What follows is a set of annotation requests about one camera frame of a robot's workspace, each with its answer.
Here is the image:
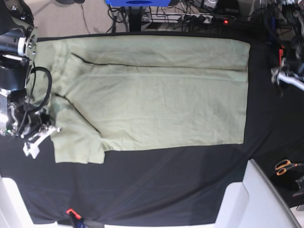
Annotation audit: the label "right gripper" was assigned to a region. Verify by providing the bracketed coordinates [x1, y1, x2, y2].
[7, 108, 61, 159]

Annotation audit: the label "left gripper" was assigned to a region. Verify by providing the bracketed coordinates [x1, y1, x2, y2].
[271, 39, 304, 91]

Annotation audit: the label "light green T-shirt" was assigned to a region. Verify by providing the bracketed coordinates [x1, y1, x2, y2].
[35, 36, 250, 164]

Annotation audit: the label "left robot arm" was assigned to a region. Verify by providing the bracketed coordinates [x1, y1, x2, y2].
[263, 0, 304, 91]

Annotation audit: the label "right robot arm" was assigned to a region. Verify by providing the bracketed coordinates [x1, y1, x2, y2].
[0, 0, 60, 159]

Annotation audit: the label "red black clamp right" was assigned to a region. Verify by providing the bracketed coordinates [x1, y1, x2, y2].
[278, 46, 285, 66]

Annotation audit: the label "black power strip red light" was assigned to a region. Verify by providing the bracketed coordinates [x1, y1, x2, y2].
[211, 16, 237, 26]

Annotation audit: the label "white bin left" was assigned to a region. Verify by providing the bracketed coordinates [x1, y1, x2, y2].
[0, 177, 58, 228]

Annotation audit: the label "white bin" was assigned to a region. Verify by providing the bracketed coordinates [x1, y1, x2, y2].
[0, 177, 58, 228]
[214, 159, 301, 228]

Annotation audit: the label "red blue clamp front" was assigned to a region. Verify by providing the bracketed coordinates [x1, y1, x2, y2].
[66, 208, 86, 228]

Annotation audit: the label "white power strip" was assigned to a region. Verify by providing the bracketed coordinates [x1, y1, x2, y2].
[142, 12, 213, 23]

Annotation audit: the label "white bin right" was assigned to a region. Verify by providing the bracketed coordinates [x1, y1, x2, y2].
[214, 159, 301, 228]

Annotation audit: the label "black table cloth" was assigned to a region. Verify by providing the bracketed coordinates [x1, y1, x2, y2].
[0, 41, 304, 227]

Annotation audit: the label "blue box on stand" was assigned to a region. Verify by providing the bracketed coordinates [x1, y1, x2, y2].
[105, 0, 178, 7]

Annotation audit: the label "black metal stand pole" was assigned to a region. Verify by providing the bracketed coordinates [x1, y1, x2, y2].
[128, 6, 143, 32]

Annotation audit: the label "orange handled scissors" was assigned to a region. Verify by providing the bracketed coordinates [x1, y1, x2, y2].
[275, 159, 304, 176]

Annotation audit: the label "black metal bracket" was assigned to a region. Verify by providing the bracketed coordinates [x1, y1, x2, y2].
[293, 176, 304, 197]

